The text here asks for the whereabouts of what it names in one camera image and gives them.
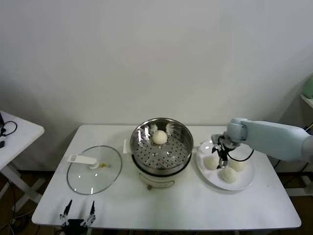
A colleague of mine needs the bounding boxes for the white steamed baozi bun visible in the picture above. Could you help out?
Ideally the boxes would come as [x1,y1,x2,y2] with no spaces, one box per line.
[203,156,219,170]
[228,159,246,172]
[152,130,168,145]
[220,168,237,183]

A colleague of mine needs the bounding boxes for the stainless steel steamer basket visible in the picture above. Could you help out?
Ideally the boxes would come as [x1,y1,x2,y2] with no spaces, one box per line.
[129,117,194,171]

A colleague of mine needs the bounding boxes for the cream electric cooker pot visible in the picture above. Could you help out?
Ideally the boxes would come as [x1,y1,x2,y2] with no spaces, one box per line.
[122,133,200,191]

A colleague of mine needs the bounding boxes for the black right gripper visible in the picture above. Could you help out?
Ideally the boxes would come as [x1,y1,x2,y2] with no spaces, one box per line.
[212,136,233,170]

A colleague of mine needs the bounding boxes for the white folding side table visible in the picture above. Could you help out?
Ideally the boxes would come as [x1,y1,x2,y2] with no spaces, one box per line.
[0,111,46,206]

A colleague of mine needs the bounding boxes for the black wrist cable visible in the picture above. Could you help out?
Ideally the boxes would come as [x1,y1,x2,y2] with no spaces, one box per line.
[227,146,255,162]

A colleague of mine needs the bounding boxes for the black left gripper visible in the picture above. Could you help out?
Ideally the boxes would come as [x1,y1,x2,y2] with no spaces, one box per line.
[60,199,96,231]

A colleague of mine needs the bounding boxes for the pale green container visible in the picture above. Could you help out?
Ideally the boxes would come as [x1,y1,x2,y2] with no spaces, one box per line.
[301,74,313,99]

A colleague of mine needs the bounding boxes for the white round plate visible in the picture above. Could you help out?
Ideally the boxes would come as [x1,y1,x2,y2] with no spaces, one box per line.
[195,139,255,191]

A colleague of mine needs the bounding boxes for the white shelf board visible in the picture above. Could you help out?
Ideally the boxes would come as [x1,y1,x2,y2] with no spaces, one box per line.
[299,94,313,110]

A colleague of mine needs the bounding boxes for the glass lid with white handle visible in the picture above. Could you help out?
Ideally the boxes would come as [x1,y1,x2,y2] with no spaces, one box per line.
[66,145,123,196]

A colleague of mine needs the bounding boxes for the looped black cable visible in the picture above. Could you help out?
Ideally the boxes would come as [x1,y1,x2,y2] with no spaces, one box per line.
[0,121,18,141]

